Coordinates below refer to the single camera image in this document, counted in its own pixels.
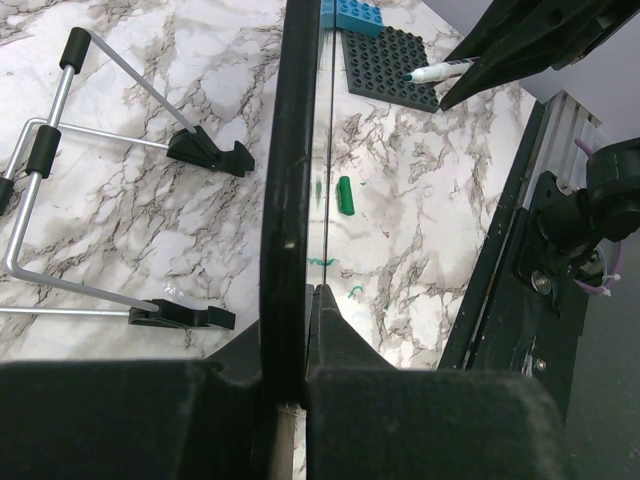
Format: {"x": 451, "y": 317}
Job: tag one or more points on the black framed whiteboard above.
{"x": 283, "y": 255}

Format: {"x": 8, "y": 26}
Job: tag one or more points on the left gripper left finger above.
{"x": 137, "y": 419}

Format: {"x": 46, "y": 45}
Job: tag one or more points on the green marker cap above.
{"x": 345, "y": 196}

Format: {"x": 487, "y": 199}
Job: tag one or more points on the grey lego baseplate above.
{"x": 375, "y": 68}

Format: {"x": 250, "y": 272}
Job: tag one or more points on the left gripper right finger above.
{"x": 369, "y": 420}

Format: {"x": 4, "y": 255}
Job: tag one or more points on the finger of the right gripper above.
{"x": 573, "y": 33}
{"x": 510, "y": 32}

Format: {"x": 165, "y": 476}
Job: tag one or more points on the blue lego brick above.
{"x": 357, "y": 16}

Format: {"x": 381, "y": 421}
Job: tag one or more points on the aluminium extrusion rail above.
{"x": 554, "y": 150}

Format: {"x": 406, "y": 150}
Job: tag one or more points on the green whiteboard marker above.
{"x": 440, "y": 72}

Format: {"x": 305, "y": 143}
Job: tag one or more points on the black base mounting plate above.
{"x": 511, "y": 352}

